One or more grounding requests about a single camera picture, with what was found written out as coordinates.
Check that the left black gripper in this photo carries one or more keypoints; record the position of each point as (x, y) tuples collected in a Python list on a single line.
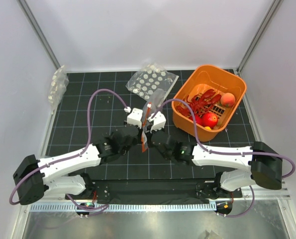
[(139, 140)]

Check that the orange zip top bag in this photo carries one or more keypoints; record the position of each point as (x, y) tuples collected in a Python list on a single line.
[(153, 102)]

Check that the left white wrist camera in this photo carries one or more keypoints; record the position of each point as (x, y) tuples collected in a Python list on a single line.
[(134, 118)]

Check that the red toy apple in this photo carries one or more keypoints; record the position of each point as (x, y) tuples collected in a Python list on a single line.
[(209, 120)]

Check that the toy peach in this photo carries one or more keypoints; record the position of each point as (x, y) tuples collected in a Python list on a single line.
[(228, 100)]

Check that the orange plastic basket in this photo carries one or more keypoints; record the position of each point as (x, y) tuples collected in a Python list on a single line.
[(208, 77)]

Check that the clear bag at wall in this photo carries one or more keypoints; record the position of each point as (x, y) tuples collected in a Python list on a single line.
[(58, 87)]

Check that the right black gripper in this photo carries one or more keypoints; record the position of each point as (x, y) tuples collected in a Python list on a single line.
[(148, 134)]

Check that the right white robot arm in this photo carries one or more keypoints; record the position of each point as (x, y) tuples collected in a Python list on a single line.
[(251, 165)]

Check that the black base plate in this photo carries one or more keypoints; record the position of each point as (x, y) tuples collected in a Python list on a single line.
[(155, 191)]

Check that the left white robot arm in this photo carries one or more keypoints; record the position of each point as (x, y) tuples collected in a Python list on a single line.
[(34, 177)]

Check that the small red toy fruit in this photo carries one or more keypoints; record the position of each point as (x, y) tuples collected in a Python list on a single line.
[(199, 120)]

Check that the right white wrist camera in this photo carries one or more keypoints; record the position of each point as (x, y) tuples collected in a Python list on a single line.
[(158, 122)]

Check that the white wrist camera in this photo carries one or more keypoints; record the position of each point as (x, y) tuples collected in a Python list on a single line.
[(158, 122), (134, 118)]

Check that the white dotted zip bag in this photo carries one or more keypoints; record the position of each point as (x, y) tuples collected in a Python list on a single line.
[(150, 78)]

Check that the slotted cable duct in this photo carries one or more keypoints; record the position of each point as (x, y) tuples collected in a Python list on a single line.
[(70, 207)]

